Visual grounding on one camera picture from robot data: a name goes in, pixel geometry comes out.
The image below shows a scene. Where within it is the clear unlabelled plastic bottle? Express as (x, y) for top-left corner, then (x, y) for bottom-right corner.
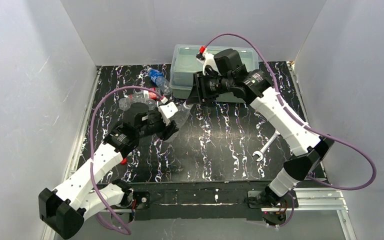
(163, 102), (193, 142)

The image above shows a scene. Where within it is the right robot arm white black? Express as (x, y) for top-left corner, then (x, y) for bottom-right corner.
(186, 46), (334, 204)

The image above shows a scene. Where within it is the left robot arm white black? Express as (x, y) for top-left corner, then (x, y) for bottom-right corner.
(38, 102), (179, 240)

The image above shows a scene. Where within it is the red label plastic bottle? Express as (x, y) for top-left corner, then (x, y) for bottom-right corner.
(128, 90), (159, 100)

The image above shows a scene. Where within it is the clear crumpled plastic bottle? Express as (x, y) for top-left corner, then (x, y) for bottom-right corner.
(118, 98), (157, 111)

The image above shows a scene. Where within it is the blue label plastic bottle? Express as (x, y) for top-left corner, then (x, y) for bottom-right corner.
(146, 67), (173, 96)

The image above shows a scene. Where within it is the red bottle cap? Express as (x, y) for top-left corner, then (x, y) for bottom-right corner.
(120, 158), (128, 165)

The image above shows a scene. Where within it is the translucent plastic storage box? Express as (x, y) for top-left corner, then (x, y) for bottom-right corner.
(169, 44), (259, 100)

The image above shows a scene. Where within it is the silver open-end wrench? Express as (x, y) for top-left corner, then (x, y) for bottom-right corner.
(252, 130), (280, 162)

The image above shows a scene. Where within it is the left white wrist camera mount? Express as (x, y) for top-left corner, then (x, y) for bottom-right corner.
(157, 96), (178, 126)

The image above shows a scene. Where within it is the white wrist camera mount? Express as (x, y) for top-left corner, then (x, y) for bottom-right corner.
(157, 96), (178, 126)
(195, 46), (219, 76)

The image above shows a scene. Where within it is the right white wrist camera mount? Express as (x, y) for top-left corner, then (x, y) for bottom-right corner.
(195, 46), (219, 76)

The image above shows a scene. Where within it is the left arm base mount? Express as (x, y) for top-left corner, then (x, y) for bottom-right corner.
(115, 191), (151, 210)

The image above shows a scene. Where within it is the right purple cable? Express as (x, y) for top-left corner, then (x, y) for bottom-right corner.
(203, 33), (378, 229)

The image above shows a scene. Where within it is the purple cable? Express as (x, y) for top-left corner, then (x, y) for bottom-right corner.
(89, 86), (166, 236)
(203, 33), (378, 229)

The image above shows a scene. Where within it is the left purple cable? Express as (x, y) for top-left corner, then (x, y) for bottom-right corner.
(89, 86), (166, 236)

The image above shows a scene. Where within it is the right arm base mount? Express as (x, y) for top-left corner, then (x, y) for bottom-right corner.
(244, 190), (299, 227)

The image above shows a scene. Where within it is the aluminium frame rail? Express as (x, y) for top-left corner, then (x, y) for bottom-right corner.
(41, 188), (357, 240)

